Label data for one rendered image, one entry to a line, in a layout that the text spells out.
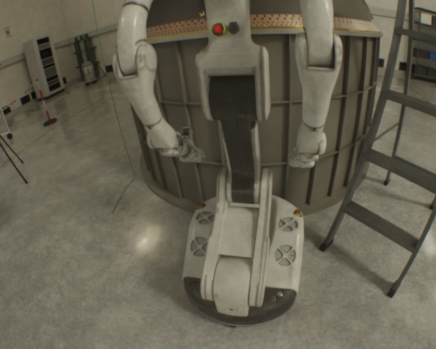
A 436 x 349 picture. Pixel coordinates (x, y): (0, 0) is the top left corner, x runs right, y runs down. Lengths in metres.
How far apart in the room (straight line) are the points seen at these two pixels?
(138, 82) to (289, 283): 0.97
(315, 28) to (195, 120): 1.06
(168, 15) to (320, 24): 1.07
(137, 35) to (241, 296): 0.91
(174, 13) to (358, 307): 1.83
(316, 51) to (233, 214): 0.73
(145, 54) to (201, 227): 0.83
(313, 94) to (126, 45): 0.46
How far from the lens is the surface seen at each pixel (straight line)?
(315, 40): 0.57
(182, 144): 0.94
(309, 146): 0.72
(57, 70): 8.93
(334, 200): 1.91
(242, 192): 1.02
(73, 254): 1.90
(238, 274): 0.97
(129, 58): 0.68
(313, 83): 0.58
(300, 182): 1.69
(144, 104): 0.70
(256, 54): 0.72
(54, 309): 1.70
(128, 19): 0.69
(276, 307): 1.14
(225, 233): 1.03
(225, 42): 0.73
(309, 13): 0.58
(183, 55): 1.41
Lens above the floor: 1.21
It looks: 34 degrees down
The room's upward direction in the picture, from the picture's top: 7 degrees counter-clockwise
